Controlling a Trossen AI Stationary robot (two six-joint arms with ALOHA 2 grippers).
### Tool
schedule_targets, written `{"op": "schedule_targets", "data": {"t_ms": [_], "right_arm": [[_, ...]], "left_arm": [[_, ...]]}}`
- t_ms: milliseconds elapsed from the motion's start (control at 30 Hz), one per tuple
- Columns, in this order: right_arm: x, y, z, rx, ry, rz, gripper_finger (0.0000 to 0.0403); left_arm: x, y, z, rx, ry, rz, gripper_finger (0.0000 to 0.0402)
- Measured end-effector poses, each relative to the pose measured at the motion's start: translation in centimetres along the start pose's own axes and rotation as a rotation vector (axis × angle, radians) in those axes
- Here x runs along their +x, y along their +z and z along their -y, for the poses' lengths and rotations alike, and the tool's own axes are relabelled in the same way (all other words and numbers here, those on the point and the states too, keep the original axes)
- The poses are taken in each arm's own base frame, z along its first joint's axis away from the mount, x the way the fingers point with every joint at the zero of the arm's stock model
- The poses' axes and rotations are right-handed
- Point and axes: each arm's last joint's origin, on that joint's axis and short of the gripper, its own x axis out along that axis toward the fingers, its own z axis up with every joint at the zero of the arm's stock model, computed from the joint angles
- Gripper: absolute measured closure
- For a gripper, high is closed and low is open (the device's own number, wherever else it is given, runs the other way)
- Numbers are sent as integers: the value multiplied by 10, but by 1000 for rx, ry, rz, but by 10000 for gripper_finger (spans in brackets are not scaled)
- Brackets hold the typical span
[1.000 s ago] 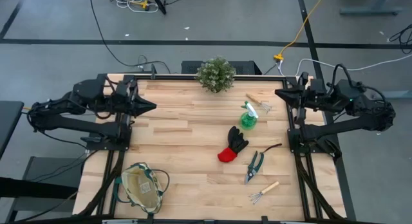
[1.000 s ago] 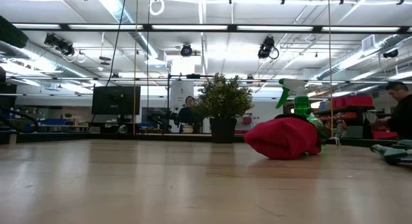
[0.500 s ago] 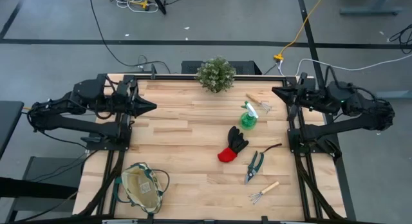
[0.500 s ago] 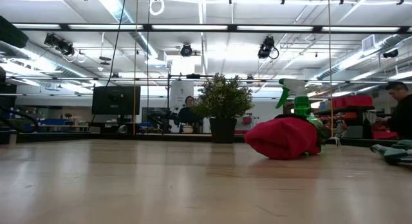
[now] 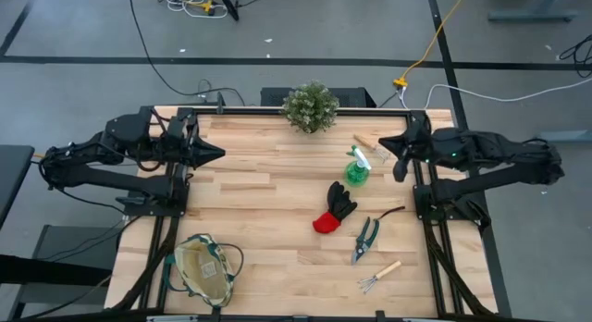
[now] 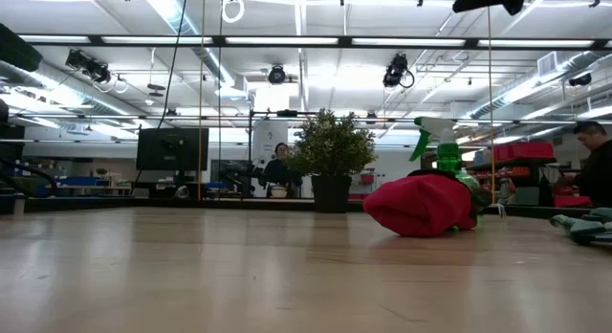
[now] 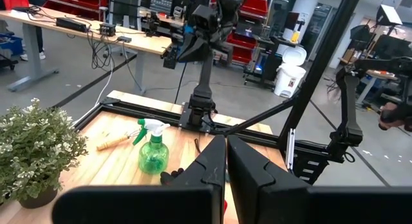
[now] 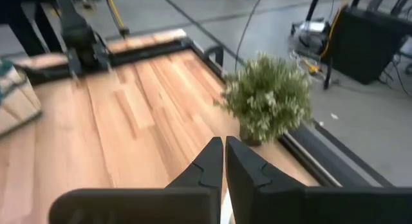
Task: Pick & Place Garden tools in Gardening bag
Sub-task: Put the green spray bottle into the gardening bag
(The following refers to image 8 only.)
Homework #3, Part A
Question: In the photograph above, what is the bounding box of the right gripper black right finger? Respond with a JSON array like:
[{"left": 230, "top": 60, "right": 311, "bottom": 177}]
[{"left": 225, "top": 135, "right": 412, "bottom": 224}]

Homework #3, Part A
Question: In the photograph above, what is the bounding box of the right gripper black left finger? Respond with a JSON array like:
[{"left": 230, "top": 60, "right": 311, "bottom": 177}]
[{"left": 48, "top": 136, "right": 225, "bottom": 224}]

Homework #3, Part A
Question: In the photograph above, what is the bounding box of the beige gardening bag green trim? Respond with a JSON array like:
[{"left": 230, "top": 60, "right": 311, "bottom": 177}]
[{"left": 0, "top": 58, "right": 42, "bottom": 135}]

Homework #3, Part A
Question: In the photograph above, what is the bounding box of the black side table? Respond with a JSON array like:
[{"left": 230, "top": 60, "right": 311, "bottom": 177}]
[{"left": 0, "top": 0, "right": 64, "bottom": 57}]

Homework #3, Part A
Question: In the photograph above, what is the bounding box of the green potted plant black pot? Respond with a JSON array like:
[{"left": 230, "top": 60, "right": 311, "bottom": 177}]
[{"left": 214, "top": 51, "right": 314, "bottom": 147}]

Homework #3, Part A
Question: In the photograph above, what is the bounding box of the small black clamp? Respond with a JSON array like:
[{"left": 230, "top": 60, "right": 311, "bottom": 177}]
[{"left": 203, "top": 44, "right": 225, "bottom": 68}]

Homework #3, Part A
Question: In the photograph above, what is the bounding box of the black stand leg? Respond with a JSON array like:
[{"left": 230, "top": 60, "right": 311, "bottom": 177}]
[{"left": 323, "top": 55, "right": 335, "bottom": 90}]

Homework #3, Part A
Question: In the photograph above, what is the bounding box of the large black box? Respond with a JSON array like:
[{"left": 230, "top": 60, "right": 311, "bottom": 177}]
[{"left": 330, "top": 6, "right": 412, "bottom": 86}]

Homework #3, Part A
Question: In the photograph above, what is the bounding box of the yellow cable with black plug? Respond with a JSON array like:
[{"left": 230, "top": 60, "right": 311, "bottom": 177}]
[{"left": 103, "top": 0, "right": 131, "bottom": 38}]

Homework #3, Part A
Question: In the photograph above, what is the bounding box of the long black floor cable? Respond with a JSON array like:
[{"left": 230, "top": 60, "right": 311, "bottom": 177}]
[{"left": 234, "top": 0, "right": 267, "bottom": 72}]

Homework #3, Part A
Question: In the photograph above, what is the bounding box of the white and yellow cable bundle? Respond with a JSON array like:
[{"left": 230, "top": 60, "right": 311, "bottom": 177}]
[{"left": 289, "top": 17, "right": 324, "bottom": 76}]

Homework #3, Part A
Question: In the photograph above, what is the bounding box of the thin yellow cable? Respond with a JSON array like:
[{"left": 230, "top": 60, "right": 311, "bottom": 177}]
[{"left": 320, "top": 5, "right": 348, "bottom": 59}]

